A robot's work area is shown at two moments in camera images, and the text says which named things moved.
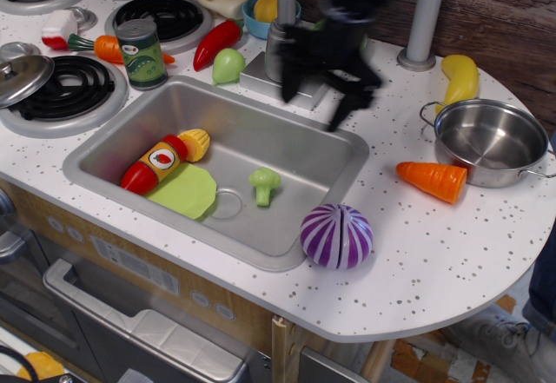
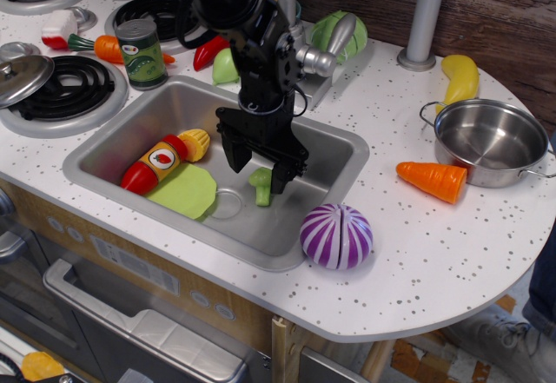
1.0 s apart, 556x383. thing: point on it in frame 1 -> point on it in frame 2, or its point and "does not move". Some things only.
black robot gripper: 334,46 -> 265,125
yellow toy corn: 198,141 does not move
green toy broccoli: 264,179 does not move
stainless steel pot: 497,142 does not move
